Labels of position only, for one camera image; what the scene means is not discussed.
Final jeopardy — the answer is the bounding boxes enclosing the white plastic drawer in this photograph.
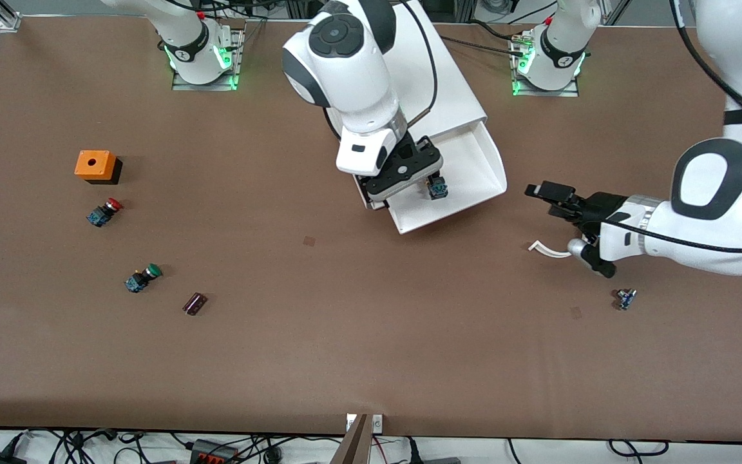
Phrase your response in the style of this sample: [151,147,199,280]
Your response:
[384,119,508,235]

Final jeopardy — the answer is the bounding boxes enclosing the white drawer cabinet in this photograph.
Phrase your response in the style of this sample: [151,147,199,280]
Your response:
[311,0,488,211]

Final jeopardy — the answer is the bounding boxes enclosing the green push button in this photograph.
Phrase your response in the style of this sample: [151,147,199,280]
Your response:
[124,263,163,294]

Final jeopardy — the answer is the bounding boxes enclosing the red push button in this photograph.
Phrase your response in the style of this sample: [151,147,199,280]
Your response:
[86,198,124,228]

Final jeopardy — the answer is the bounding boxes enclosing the orange box with hole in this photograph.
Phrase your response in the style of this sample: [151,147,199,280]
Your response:
[74,150,122,186]

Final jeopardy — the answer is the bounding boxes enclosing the white curved bracket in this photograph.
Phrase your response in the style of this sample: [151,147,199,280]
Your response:
[528,240,571,259]

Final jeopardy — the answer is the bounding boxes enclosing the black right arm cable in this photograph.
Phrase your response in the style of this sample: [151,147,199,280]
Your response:
[323,0,439,142]

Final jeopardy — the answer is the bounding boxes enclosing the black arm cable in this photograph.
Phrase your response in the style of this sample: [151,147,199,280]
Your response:
[600,0,742,253]
[323,0,439,142]

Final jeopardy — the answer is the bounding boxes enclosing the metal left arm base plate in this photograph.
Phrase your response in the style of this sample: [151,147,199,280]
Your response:
[509,35,581,97]

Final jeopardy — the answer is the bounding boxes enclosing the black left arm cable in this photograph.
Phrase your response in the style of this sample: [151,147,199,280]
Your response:
[600,0,742,253]

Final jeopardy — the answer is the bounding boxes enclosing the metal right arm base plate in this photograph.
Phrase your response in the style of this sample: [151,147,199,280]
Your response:
[171,26,244,92]

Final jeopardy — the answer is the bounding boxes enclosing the black looped cable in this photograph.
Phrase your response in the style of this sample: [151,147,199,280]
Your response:
[608,439,669,457]

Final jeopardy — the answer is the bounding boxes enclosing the wooden post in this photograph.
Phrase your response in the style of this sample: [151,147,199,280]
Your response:
[330,413,372,464]

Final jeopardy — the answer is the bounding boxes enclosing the aluminium frame profile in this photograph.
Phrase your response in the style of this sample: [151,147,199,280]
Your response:
[0,0,23,33]

